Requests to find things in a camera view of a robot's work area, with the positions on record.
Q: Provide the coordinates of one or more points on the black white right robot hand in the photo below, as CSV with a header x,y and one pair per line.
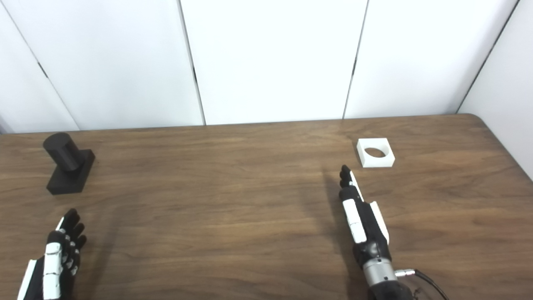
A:
x,y
366,227

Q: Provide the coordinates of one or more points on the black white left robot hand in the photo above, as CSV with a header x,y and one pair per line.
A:
x,y
53,266

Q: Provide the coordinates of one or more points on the white square piece with hole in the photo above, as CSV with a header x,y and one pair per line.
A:
x,y
377,162

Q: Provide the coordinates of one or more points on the black peg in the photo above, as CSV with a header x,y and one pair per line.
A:
x,y
68,166

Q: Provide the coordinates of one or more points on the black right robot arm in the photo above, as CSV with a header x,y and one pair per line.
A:
x,y
381,279

